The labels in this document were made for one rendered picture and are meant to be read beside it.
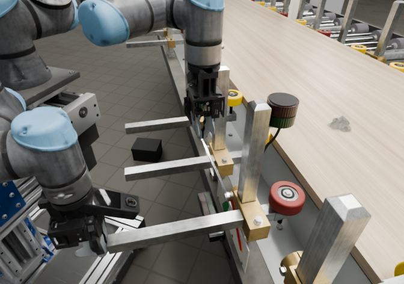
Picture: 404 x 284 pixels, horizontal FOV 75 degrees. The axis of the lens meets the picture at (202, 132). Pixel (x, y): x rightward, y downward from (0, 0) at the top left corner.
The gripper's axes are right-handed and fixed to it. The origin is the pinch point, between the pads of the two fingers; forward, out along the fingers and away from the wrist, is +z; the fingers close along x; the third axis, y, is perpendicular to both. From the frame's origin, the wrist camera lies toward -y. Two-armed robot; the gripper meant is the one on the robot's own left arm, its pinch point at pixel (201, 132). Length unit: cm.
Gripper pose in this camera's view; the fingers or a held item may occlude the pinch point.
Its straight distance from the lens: 69.7
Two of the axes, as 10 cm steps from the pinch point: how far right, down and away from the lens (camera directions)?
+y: 2.2, 5.7, -7.9
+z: 0.0, 8.1, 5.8
